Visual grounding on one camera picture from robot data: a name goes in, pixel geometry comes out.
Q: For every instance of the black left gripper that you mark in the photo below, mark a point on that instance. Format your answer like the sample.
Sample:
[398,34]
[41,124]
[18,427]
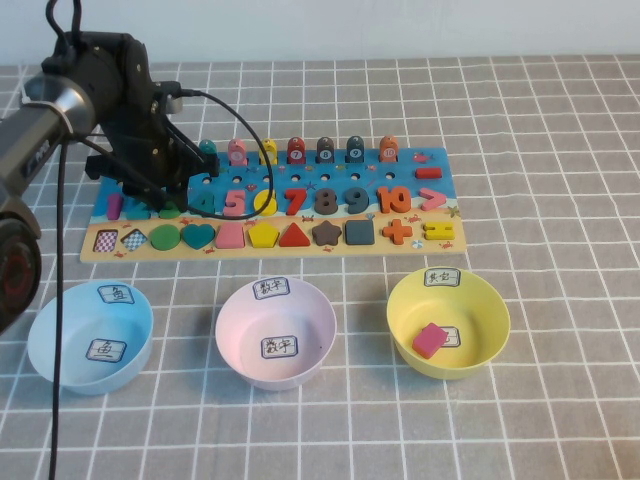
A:
[155,160]

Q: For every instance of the green wooden number 3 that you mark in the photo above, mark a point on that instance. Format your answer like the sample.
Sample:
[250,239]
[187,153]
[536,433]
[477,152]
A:
[170,212]

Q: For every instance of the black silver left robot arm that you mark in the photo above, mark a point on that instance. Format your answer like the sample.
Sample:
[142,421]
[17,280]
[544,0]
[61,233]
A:
[30,140]

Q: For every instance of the green wooden circle piece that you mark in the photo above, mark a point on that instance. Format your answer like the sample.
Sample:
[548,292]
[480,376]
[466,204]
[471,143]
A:
[165,237]

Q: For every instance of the teal wooden heart piece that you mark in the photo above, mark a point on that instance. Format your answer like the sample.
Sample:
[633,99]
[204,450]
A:
[197,235]

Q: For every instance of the pink wooden trapezoid piece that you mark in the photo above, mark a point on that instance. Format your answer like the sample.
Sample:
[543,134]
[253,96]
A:
[230,239]

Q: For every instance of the yellow wooden pentagon piece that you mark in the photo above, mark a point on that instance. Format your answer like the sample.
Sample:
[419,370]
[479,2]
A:
[263,237]

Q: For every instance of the red wooden triangle piece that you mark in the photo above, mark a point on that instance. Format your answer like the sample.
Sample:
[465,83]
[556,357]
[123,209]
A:
[295,239]

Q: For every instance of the light blue labelled bowl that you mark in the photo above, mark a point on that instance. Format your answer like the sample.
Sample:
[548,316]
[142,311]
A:
[75,320]

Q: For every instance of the brown wooden star piece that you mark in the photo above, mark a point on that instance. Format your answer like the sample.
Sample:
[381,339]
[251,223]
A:
[327,234]

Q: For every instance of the pink labelled bowl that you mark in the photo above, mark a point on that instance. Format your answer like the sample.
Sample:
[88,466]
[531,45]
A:
[300,320]

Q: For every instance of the dark grey wooden square piece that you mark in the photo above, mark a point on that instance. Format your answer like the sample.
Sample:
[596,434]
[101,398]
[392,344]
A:
[359,233]

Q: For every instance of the wooden number puzzle board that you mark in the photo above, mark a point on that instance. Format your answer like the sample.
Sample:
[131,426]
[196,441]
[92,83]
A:
[372,182]

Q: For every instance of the magenta wooden rectangle piece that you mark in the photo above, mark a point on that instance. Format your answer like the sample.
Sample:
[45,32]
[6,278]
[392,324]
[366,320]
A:
[429,341]

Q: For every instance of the yellow labelled bowl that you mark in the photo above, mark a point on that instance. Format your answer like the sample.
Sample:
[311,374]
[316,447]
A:
[470,310]

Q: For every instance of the teal wooden number 2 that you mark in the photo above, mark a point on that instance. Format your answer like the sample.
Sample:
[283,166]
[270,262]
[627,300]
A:
[134,212]

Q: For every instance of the teal wooden number 4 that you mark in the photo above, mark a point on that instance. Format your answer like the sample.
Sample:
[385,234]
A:
[210,205]

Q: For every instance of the magenta wooden number 1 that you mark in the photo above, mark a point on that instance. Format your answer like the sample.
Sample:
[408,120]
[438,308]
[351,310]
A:
[115,207]

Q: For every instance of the teal fish peg printed 4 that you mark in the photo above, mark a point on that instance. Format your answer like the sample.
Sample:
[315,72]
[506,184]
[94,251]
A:
[207,147]

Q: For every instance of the pink wooden number 5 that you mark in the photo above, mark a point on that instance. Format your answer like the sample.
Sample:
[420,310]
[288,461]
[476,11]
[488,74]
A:
[237,209]

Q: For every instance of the pink fish peg printed 5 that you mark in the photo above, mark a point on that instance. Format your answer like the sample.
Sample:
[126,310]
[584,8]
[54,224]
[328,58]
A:
[236,155]

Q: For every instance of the yellow wooden number 6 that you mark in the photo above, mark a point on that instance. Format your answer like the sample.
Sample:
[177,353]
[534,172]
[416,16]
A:
[257,202]

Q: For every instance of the yellow fish peg printed 6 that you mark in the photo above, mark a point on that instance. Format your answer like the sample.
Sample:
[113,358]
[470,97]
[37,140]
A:
[265,150]

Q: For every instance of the red wooden number 7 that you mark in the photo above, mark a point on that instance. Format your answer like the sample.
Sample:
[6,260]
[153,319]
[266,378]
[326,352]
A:
[296,200]

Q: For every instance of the red fish peg printed 7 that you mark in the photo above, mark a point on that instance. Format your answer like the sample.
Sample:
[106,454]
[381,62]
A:
[296,152]

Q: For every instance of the brown wooden number 8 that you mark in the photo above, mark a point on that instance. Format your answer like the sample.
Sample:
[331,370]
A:
[326,201]

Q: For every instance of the brown fish peg printed 8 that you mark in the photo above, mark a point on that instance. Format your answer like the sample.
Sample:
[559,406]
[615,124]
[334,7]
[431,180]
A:
[325,152]

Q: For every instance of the dark teal fish peg printed 9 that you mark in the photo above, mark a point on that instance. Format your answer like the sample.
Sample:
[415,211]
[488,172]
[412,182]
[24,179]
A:
[355,151]

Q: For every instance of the dark grey wooden number 9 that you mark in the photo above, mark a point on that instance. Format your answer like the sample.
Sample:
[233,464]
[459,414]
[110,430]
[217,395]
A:
[364,200]

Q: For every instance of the orange wooden number 10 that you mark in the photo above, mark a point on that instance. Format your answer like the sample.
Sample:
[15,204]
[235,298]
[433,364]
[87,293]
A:
[385,200]

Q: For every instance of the orange fish peg printed 10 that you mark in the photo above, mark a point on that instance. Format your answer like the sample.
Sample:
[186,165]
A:
[388,150]

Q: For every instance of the orange wooden plus sign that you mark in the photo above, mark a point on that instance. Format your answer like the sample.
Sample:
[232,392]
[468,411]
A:
[397,232]

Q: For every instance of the red wooden minus sign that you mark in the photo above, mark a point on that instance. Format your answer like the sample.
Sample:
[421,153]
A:
[429,173]

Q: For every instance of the pink wooden greater-than sign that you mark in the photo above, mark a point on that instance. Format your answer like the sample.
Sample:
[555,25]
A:
[439,199]

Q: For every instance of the yellow wooden equals sign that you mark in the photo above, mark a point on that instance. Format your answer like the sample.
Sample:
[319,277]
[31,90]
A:
[438,226]

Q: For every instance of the grey white-grid tablecloth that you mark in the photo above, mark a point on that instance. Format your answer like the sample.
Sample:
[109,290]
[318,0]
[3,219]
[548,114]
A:
[550,200]

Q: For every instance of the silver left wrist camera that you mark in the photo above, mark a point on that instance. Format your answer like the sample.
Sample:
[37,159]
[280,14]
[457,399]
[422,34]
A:
[174,105]

